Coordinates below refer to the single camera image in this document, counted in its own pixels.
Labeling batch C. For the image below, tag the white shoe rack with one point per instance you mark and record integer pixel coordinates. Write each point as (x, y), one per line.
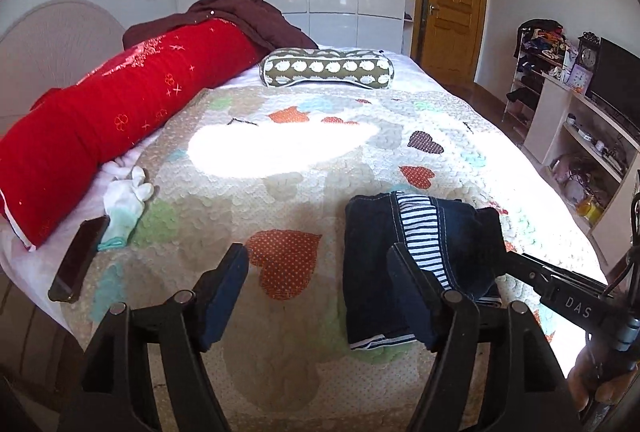
(530, 62)

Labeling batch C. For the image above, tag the green patterned bolster pillow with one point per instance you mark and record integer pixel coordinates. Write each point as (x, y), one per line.
(325, 67)

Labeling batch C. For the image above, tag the black television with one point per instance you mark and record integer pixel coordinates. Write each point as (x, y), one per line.
(617, 77)

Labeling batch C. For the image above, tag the dark ornate table clock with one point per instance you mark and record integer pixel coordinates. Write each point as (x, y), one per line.
(589, 57)

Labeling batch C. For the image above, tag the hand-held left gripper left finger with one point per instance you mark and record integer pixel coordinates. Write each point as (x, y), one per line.
(225, 292)

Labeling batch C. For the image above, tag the white work glove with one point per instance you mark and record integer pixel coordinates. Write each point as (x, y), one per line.
(122, 224)
(125, 192)

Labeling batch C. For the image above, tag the yellow jar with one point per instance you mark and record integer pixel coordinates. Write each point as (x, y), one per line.
(590, 209)

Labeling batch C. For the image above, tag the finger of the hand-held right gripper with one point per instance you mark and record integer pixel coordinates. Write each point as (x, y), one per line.
(570, 302)

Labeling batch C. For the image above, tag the dark brown blanket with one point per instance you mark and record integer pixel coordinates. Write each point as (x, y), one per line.
(235, 10)

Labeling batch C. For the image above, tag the wooden door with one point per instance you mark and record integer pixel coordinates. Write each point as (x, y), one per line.
(455, 12)

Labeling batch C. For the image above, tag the red bolster pillow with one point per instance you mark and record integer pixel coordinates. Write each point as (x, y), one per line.
(100, 112)

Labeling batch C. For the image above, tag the person's right hand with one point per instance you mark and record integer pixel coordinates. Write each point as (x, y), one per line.
(582, 382)

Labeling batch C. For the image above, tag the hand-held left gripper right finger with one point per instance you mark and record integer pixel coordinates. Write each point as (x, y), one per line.
(410, 292)

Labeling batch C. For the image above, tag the small purple clock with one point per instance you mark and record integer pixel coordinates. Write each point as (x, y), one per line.
(577, 80)

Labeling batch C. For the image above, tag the white television cabinet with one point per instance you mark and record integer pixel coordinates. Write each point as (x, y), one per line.
(550, 122)

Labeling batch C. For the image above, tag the navy pants with striped lining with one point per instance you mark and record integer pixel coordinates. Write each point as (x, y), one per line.
(370, 262)

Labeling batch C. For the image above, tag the black smartphone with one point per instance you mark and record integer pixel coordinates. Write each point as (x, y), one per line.
(77, 262)

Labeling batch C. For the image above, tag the pale padded headboard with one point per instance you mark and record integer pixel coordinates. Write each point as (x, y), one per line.
(55, 47)

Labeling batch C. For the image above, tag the patchwork heart print quilt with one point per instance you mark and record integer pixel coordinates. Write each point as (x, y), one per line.
(280, 192)

